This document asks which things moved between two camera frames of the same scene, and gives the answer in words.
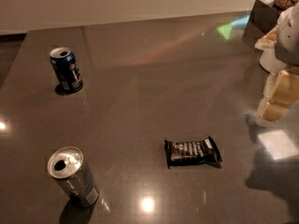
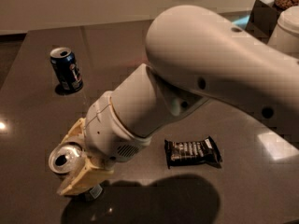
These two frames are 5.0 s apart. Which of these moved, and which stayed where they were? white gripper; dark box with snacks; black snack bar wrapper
Moved: white gripper
Stayed: black snack bar wrapper; dark box with snacks
